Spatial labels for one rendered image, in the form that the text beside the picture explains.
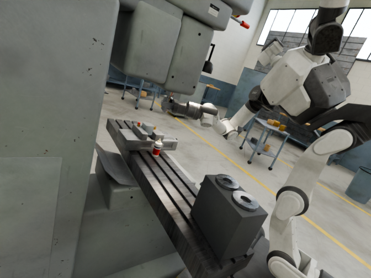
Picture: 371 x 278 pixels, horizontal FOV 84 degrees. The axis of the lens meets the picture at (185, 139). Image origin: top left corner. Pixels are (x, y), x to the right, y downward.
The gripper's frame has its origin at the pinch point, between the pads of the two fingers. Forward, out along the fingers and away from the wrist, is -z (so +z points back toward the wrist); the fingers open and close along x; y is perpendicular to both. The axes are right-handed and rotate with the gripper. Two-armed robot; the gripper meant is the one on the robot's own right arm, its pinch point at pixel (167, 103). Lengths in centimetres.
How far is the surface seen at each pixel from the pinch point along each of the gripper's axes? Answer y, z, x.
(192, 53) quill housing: -26.6, 4.0, 9.3
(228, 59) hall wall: -90, 314, -863
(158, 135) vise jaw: 21.2, 0.9, -7.7
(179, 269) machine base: 104, 36, 14
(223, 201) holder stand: 15, 20, 54
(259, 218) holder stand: 15, 31, 60
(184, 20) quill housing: -37.4, -3.3, 12.3
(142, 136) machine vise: 22.4, -8.1, -3.3
